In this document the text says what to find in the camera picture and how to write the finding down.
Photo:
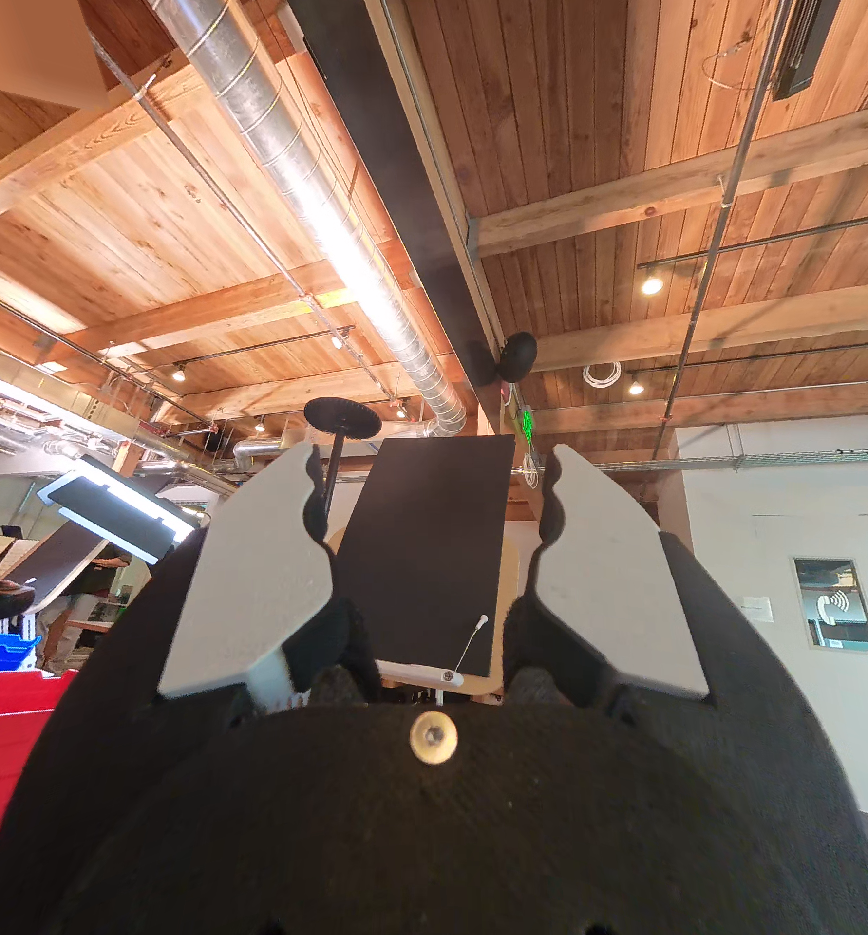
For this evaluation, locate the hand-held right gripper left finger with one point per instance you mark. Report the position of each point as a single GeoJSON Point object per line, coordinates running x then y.
{"type": "Point", "coordinates": [251, 584]}

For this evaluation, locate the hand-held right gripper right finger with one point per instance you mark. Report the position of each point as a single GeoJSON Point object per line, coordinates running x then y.
{"type": "Point", "coordinates": [617, 592]}

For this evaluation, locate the glowing light panel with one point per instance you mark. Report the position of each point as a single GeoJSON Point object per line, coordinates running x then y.
{"type": "Point", "coordinates": [112, 511]}

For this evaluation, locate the large black tilted board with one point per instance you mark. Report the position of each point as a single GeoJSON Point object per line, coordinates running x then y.
{"type": "Point", "coordinates": [419, 548]}

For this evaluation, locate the white bar with thin antenna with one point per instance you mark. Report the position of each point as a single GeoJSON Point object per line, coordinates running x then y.
{"type": "Point", "coordinates": [416, 670]}

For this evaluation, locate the green exit sign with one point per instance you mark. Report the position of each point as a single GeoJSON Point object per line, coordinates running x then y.
{"type": "Point", "coordinates": [527, 427]}

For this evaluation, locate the black pole with disc top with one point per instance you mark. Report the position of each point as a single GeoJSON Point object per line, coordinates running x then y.
{"type": "Point", "coordinates": [343, 418]}

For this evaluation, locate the phone icon door sign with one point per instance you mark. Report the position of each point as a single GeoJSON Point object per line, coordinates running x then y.
{"type": "Point", "coordinates": [836, 606]}

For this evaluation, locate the red plastic bin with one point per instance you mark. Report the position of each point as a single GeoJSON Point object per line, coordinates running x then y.
{"type": "Point", "coordinates": [3, 774]}
{"type": "Point", "coordinates": [25, 690]}

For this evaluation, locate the black ceiling dome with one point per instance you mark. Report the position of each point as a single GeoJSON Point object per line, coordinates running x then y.
{"type": "Point", "coordinates": [518, 358]}

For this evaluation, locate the black ceiling heater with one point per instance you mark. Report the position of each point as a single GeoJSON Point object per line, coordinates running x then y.
{"type": "Point", "coordinates": [806, 44]}

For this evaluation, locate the white wall notice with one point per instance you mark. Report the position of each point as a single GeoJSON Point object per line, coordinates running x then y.
{"type": "Point", "coordinates": [758, 609]}

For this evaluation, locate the black tilted board white frame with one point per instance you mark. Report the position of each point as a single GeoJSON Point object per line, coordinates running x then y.
{"type": "Point", "coordinates": [54, 566]}

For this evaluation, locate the silver spiral duct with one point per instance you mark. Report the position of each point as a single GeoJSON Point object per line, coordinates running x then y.
{"type": "Point", "coordinates": [280, 139]}

